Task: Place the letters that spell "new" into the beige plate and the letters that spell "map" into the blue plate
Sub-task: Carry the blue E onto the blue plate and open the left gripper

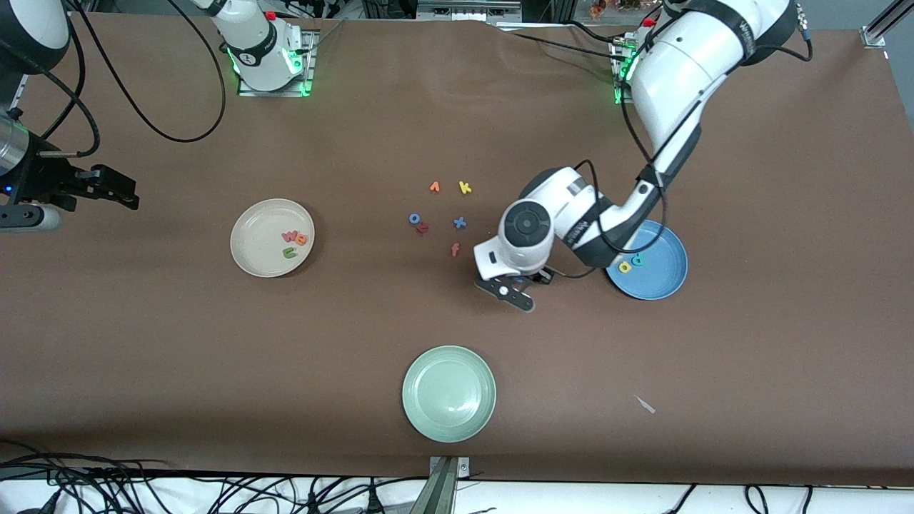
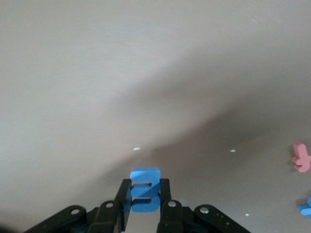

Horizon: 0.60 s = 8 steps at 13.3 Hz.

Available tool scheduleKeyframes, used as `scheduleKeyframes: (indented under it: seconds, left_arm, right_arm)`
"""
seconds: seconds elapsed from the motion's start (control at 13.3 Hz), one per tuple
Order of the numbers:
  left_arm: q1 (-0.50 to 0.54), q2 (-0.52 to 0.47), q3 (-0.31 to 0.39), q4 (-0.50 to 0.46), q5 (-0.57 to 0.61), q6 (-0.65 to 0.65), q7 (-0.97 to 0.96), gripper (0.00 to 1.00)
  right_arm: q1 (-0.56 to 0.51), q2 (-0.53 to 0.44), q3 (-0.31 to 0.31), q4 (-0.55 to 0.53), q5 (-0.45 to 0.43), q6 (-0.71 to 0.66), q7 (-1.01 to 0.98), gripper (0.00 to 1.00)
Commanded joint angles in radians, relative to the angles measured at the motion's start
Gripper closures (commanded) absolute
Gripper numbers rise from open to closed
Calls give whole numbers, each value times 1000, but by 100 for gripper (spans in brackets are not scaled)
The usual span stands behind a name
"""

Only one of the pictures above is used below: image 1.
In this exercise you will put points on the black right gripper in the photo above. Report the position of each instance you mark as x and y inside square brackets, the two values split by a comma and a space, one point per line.
[44, 183]

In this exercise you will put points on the pink foam letter w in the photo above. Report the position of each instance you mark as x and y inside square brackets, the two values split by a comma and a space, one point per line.
[289, 236]

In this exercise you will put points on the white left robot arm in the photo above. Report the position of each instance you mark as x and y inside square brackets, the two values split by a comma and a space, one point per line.
[678, 71]

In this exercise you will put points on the blue round plate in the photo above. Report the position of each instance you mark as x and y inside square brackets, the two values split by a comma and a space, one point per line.
[657, 282]

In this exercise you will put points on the pale green round plate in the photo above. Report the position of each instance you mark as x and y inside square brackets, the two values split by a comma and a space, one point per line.
[449, 394]

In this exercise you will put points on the white paper scrap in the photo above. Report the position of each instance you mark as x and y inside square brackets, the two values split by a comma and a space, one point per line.
[645, 404]

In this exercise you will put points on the beige round plate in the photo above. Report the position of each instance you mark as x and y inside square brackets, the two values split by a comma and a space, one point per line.
[272, 238]

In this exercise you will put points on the brown table cover sheet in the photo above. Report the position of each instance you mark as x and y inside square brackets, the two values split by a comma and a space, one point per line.
[143, 357]

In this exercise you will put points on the grey power strip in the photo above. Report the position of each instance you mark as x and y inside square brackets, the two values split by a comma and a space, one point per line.
[468, 10]

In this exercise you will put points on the aluminium frame profile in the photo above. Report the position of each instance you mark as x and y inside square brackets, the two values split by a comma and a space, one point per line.
[878, 32]
[21, 86]

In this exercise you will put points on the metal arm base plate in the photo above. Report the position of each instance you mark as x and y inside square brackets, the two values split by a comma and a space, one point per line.
[620, 96]
[271, 93]

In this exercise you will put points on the metal camera stand bracket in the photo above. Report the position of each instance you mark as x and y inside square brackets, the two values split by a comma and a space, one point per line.
[446, 485]

